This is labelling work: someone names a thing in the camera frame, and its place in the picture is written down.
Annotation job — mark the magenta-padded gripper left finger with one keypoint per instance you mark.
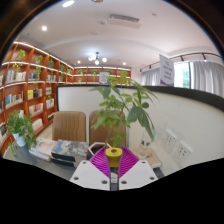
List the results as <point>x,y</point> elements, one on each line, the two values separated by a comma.
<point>88,175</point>

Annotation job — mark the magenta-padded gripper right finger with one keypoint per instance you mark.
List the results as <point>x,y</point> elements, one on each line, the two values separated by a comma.
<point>140,175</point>

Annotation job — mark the yellow charger block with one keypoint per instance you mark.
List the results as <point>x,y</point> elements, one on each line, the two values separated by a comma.
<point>113,158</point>

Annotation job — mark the large beige book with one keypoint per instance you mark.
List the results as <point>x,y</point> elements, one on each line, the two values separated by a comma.
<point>151,159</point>

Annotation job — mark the dark thick book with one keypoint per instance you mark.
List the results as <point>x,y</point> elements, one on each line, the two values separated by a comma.
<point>61,161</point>

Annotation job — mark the grey photo cover book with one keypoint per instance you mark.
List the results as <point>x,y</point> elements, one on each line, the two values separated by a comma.
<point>70,149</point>

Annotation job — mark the clear acrylic sign stand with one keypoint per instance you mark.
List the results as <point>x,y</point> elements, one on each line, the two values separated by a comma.
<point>146,143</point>

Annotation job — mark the white book with pink cover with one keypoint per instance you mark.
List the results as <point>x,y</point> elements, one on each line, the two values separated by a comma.
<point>43,146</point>

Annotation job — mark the thin white book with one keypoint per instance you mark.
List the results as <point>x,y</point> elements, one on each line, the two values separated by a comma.
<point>38,155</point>

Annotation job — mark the tall plant in black pot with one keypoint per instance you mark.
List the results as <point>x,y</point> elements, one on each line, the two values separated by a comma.
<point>115,110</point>

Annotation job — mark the leafy plant in white pot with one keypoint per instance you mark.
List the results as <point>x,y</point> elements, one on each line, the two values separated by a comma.
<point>20,128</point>

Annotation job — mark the small white framed sign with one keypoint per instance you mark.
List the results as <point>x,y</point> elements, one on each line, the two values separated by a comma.
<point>104,77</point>

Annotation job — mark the white and purple placard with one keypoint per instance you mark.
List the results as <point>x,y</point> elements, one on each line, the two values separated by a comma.
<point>166,70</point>

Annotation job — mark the orange wooden bookshelf unit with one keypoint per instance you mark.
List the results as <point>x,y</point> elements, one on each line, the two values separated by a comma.
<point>20,86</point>

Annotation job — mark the black chandelier with round bulbs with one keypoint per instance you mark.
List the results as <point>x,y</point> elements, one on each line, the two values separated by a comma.
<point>97,58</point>

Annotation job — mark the white curtain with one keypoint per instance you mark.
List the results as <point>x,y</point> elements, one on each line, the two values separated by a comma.
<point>206,75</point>

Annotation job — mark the recessed ceiling spotlights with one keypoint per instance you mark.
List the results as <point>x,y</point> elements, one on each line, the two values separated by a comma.
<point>44,28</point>

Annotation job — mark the ceiling air vent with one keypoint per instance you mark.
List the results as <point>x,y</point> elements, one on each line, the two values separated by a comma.
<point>123,20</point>

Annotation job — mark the white wall socket plate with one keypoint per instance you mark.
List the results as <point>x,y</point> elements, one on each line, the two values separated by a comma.
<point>183,154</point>
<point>169,140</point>

